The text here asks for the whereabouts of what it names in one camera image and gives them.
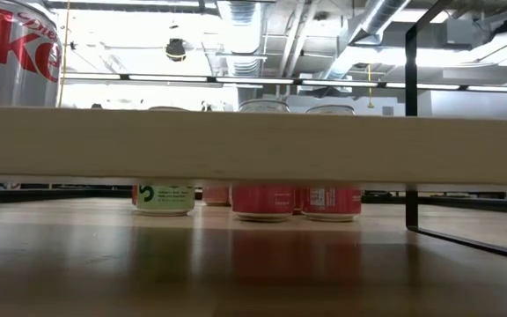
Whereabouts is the raspberry lime beverage can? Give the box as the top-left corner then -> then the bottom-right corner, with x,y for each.
231,99 -> 297,223
301,104 -> 363,223

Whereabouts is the silver diet cola can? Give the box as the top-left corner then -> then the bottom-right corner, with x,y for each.
0,0 -> 64,108

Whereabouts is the green beverage can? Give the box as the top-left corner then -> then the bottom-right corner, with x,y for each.
135,104 -> 196,217

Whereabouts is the silver can top left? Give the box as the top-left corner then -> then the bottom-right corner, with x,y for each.
201,184 -> 231,207

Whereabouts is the long linear ceiling light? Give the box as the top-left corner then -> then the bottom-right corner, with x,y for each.
62,72 -> 507,94

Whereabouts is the black dome ceiling fixture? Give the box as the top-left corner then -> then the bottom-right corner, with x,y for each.
165,38 -> 187,63

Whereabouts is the yellow pendant cord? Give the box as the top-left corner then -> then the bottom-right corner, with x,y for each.
366,63 -> 376,110

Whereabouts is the corrugated silver ventilation duct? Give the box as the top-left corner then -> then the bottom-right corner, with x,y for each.
226,0 -> 261,78

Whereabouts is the smooth silver ventilation duct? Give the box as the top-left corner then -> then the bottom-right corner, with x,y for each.
323,0 -> 413,83

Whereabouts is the thin yellow cord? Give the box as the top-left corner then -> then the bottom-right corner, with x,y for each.
57,26 -> 70,108

